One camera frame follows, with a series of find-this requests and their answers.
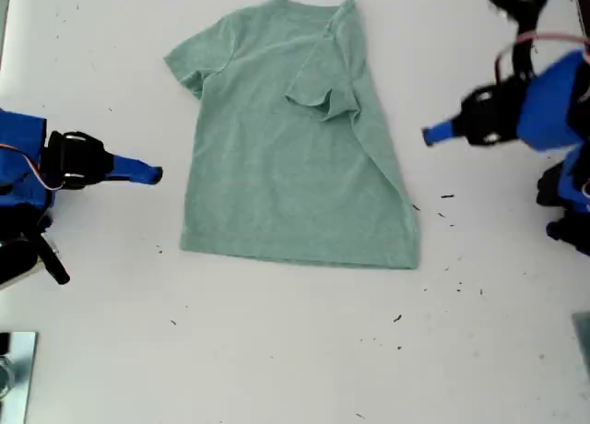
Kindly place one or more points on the green t-shirt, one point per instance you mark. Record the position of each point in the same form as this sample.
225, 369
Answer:
286, 189

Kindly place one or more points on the black clamp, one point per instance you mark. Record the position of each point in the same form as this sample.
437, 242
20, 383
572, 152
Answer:
3, 343

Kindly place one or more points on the steel plate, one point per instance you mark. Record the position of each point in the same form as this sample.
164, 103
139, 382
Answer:
23, 373

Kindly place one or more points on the black camera stalk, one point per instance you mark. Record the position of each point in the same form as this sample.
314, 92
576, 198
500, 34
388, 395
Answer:
523, 50
57, 269

